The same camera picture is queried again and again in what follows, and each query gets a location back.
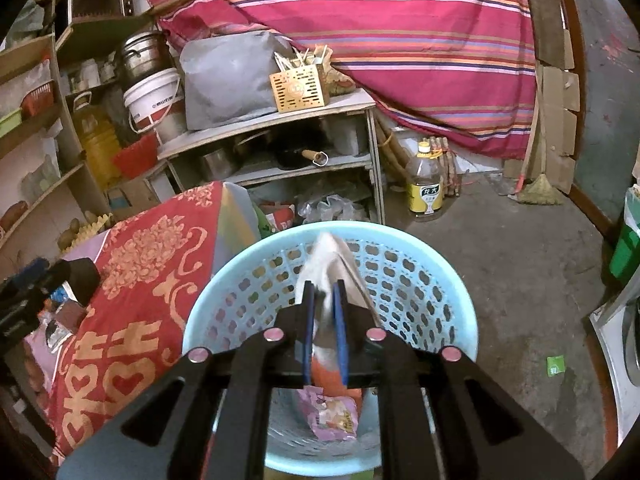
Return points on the maroon scouring pad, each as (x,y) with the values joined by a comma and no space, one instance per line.
(70,315)

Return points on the steel cooking pot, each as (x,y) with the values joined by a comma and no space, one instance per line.
(141,56)

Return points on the clear yellow label bottle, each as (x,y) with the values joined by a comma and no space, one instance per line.
(425,188)

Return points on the yellow chopstick holder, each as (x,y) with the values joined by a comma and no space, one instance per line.
(300,83)

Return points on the grey cloth rag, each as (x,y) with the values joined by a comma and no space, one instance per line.
(330,261)

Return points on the green plastic tray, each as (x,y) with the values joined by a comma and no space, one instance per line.
(10,121)

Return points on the red plastic basket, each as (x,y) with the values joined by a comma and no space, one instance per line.
(138,158)

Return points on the straw broom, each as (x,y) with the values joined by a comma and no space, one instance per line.
(533,186)

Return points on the grey low shelf unit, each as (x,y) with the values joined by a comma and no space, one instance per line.
(284,146)

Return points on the striped pink red curtain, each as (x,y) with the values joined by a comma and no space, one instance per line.
(464,69)

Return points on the pink white snack bag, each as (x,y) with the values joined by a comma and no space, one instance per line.
(330,418)

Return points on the orange biscuit wrapper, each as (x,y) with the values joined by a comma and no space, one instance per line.
(330,382)

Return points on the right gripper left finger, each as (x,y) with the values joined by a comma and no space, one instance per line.
(207,416)

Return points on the white red plastic bucket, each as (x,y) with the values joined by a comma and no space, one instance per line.
(156,105)

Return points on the black silver foil bag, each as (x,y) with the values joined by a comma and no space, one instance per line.
(82,280)

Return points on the red small basket on shelf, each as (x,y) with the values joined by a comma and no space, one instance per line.
(38,100)

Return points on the red gold patterned towel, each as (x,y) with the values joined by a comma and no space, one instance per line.
(153,267)

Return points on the steel pot in shelf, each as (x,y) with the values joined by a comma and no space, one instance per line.
(219,164)

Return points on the wooden wall shelf unit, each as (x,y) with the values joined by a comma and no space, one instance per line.
(46,182)

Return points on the purple table mat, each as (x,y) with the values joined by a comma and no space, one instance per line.
(90,248)

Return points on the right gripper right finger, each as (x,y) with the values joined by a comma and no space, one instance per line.
(441,416)

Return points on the cardboard box blue label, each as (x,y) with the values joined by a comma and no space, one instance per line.
(118,201)

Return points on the yellow oil jug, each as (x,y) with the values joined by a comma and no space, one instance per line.
(98,139)

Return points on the yellow egg tray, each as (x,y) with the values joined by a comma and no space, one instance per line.
(102,224)

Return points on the wooden handled pan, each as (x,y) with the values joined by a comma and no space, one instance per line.
(301,157)

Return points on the light blue plastic basket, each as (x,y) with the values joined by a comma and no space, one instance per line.
(414,291)

